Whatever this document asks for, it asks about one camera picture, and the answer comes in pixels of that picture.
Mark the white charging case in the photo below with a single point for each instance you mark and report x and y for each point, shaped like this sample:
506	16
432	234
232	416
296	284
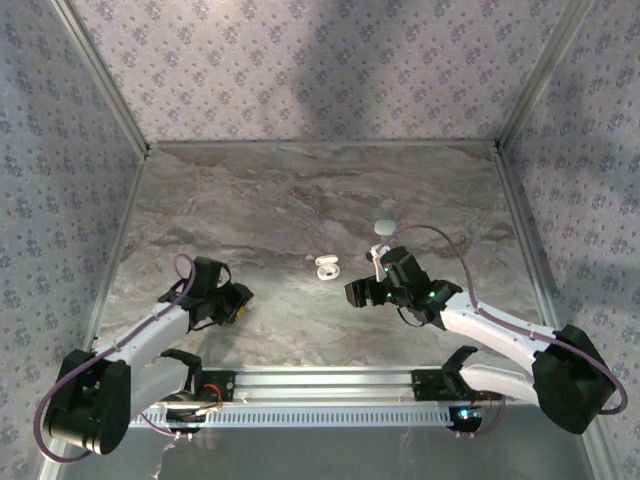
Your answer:
327	268

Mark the mint green charging case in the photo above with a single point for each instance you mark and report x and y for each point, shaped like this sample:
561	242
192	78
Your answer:
384	227

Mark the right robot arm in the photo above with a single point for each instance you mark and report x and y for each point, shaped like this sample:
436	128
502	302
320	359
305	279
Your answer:
490	330

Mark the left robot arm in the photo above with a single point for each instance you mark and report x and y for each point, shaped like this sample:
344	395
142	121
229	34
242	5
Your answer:
150	330

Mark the black controller board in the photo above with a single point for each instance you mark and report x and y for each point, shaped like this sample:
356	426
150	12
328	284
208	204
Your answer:
467	425
185	425

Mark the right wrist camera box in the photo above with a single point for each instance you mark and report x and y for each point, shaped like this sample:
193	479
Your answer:
376	257

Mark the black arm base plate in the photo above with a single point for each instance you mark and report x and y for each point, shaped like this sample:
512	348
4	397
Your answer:
227	385
425	387

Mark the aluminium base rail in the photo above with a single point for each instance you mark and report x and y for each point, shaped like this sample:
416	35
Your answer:
325	385

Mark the aluminium table side rail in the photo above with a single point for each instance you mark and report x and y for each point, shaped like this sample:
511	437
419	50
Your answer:
132	195
522	210

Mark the aluminium frame cross bar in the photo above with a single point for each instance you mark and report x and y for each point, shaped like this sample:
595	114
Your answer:
325	144

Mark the aluminium frame post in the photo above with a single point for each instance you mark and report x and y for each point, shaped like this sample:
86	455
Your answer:
102	75
544	75

